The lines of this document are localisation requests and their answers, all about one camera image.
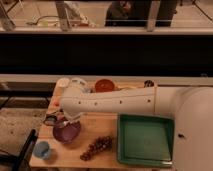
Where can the clear glass jar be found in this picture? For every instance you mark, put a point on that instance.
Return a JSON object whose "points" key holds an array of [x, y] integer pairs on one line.
{"points": [[80, 83]]}

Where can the light blue cup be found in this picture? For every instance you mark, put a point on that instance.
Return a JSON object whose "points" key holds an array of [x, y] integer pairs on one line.
{"points": [[42, 150]]}

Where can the green square tray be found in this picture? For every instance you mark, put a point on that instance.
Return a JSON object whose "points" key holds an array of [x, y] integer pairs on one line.
{"points": [[145, 140]]}

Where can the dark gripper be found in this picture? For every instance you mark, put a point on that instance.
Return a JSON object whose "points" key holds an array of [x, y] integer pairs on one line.
{"points": [[50, 120]]}

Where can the orange bowl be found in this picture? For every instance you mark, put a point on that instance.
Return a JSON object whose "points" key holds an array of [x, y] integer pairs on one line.
{"points": [[104, 85]]}

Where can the bunch of red grapes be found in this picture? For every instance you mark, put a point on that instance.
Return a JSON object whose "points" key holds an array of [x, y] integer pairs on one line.
{"points": [[99, 145]]}

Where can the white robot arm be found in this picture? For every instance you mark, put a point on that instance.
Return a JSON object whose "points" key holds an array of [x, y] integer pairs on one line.
{"points": [[189, 109]]}

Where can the black chair back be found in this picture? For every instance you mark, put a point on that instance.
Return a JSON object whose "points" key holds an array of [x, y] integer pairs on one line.
{"points": [[21, 158]]}

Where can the small dark round object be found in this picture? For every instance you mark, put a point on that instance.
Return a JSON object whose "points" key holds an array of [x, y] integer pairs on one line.
{"points": [[148, 83]]}

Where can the purple bowl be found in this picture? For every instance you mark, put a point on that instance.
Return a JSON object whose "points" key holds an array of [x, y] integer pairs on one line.
{"points": [[65, 132]]}

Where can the white cup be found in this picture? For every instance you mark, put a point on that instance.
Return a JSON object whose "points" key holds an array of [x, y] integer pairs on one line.
{"points": [[63, 82]]}

